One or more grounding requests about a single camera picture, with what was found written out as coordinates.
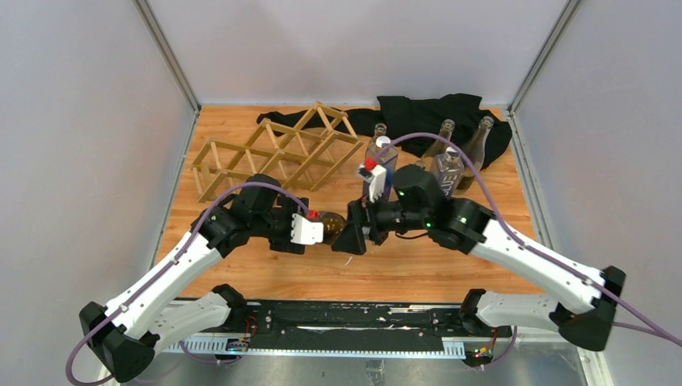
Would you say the wooden lattice wine rack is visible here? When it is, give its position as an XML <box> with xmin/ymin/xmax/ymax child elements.
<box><xmin>191</xmin><ymin>102</ymin><xmax>364</xmax><ymax>203</ymax></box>

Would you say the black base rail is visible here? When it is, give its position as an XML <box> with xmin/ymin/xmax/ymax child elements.
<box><xmin>185</xmin><ymin>300</ymin><xmax>512</xmax><ymax>359</ymax></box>

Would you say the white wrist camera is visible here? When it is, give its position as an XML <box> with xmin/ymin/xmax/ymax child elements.
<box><xmin>290</xmin><ymin>214</ymin><xmax>324</xmax><ymax>245</ymax></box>
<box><xmin>357</xmin><ymin>158</ymin><xmax>387</xmax><ymax>203</ymax></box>

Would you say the clear bottle with silver label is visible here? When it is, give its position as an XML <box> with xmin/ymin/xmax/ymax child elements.
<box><xmin>454</xmin><ymin>116</ymin><xmax>495</xmax><ymax>195</ymax></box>

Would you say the small clear glass bottle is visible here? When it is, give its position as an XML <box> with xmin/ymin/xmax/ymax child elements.
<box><xmin>368</xmin><ymin>123</ymin><xmax>387</xmax><ymax>146</ymax></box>

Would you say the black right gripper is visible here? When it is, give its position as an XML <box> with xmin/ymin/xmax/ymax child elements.
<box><xmin>331</xmin><ymin>187</ymin><xmax>430</xmax><ymax>256</ymax></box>

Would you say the blue labelled clear bottle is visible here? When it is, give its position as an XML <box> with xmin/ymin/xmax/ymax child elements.
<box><xmin>364</xmin><ymin>135</ymin><xmax>399</xmax><ymax>201</ymax></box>

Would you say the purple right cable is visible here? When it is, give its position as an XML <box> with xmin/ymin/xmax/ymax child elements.
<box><xmin>358</xmin><ymin>132</ymin><xmax>682</xmax><ymax>370</ymax></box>

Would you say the purple cable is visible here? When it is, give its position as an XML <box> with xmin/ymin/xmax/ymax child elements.
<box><xmin>358</xmin><ymin>132</ymin><xmax>682</xmax><ymax>370</ymax></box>
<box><xmin>64</xmin><ymin>181</ymin><xmax>321</xmax><ymax>386</ymax></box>

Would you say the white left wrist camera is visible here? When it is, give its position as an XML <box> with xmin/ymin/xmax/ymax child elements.
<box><xmin>290</xmin><ymin>214</ymin><xmax>324</xmax><ymax>245</ymax></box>

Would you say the black cloth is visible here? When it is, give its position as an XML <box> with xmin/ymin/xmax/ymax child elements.
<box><xmin>257</xmin><ymin>93</ymin><xmax>512</xmax><ymax>169</ymax></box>

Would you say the dark brown wine bottle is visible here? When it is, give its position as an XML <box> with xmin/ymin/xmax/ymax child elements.
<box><xmin>319</xmin><ymin>211</ymin><xmax>347</xmax><ymax>245</ymax></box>

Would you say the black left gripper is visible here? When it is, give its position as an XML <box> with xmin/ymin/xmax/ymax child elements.
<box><xmin>251</xmin><ymin>198</ymin><xmax>309</xmax><ymax>253</ymax></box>

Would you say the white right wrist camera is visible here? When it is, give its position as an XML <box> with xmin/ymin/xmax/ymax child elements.
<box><xmin>357</xmin><ymin>158</ymin><xmax>387</xmax><ymax>203</ymax></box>

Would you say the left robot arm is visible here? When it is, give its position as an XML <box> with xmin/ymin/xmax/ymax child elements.
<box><xmin>66</xmin><ymin>174</ymin><xmax>324</xmax><ymax>385</ymax></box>

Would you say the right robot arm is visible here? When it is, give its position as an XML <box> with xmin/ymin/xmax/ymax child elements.
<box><xmin>331</xmin><ymin>165</ymin><xmax>626</xmax><ymax>351</ymax></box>

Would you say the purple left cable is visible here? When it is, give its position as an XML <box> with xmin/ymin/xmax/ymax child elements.
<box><xmin>64</xmin><ymin>181</ymin><xmax>321</xmax><ymax>386</ymax></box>

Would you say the clear bottle with black label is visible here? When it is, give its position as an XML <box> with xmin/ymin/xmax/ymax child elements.
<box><xmin>415</xmin><ymin>119</ymin><xmax>455</xmax><ymax>169</ymax></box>

